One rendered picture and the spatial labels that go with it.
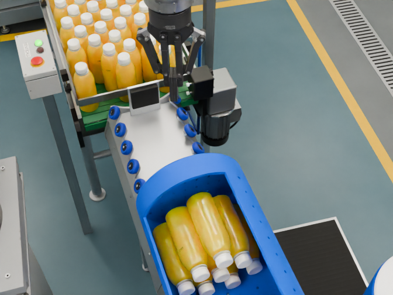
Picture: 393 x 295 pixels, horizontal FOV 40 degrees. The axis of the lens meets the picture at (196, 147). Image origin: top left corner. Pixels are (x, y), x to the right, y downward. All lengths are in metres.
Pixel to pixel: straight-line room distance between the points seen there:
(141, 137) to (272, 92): 1.57
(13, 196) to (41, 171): 1.42
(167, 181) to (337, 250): 1.32
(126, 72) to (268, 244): 0.81
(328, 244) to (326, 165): 0.57
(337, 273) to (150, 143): 1.07
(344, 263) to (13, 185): 1.47
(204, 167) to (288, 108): 1.88
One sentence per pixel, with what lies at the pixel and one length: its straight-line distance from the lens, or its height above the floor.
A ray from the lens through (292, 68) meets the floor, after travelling 3.34.
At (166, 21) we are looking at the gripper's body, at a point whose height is 1.65.
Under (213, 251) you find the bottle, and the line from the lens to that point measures 1.24.
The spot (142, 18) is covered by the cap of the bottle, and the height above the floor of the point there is 1.08.
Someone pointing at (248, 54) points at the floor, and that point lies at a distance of 3.40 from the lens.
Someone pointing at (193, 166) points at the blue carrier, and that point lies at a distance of 1.26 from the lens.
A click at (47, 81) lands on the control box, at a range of 1.75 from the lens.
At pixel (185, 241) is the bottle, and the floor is 1.13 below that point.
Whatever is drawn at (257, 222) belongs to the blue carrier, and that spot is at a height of 1.20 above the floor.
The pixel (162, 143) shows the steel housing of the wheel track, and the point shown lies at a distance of 1.70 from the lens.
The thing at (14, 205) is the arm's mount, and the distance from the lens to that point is 1.45.
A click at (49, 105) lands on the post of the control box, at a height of 0.88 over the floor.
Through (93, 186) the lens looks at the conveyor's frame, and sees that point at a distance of 2.63.
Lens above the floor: 2.24
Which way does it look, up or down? 51 degrees down
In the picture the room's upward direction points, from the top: 1 degrees clockwise
